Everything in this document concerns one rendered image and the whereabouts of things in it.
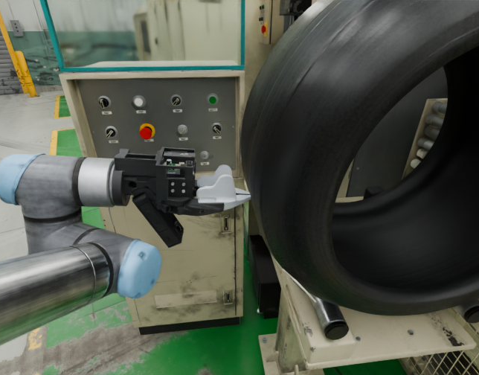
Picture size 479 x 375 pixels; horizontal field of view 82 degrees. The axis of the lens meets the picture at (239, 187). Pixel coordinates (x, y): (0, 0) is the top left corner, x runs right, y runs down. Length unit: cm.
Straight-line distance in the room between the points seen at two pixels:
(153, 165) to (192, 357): 127
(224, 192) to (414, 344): 52
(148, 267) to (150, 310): 111
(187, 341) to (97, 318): 53
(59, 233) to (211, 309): 112
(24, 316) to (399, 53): 43
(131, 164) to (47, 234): 16
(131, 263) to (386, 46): 38
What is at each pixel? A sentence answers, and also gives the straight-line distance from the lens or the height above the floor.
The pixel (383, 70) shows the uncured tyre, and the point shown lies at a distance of 33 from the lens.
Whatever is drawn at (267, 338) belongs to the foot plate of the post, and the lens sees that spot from 161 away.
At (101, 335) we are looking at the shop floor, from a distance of 178.
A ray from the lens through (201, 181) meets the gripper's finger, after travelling 47.
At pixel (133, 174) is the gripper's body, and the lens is 43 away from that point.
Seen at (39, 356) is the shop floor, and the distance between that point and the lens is 185.
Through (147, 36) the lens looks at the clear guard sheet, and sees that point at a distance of 96.
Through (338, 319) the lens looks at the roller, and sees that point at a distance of 58.
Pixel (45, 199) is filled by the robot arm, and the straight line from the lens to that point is 47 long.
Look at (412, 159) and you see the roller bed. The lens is 109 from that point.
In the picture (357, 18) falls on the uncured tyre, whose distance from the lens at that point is 36.
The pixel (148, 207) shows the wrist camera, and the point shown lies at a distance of 46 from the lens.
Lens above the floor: 137
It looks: 29 degrees down
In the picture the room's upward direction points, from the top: straight up
